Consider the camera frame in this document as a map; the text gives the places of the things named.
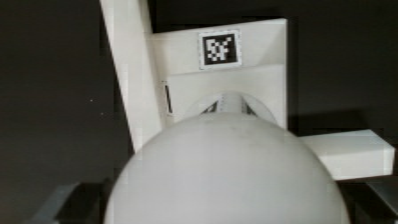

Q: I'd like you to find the white lamp bulb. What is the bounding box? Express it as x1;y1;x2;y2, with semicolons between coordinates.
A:
103;92;353;224

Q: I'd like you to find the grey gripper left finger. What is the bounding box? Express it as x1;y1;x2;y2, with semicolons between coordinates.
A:
25;183;78;224

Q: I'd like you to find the white L-shaped fence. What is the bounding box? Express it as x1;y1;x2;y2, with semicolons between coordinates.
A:
99;0;396;181

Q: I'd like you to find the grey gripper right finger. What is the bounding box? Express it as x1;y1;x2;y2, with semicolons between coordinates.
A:
355;180;398;224

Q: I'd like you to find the white lamp base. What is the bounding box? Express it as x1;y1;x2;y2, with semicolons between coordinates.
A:
151;19;288;126

